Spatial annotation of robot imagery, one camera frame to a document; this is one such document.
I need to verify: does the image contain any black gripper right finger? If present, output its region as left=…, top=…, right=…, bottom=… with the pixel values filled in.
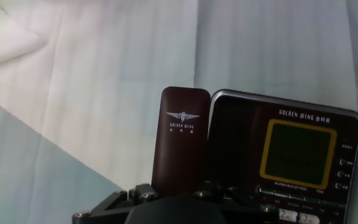
left=192, top=181, right=278, bottom=224

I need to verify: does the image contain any blue green patterned tablecloth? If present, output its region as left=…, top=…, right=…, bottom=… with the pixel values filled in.
left=0, top=0, right=358, bottom=224

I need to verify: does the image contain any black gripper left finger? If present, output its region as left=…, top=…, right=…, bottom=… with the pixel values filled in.
left=71, top=182, right=160, bottom=224

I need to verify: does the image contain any maroon telephone base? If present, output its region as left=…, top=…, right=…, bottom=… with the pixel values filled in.
left=206, top=89, right=358, bottom=224

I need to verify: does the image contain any maroon telephone handset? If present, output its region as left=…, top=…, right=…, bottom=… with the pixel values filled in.
left=150, top=86, right=212, bottom=197

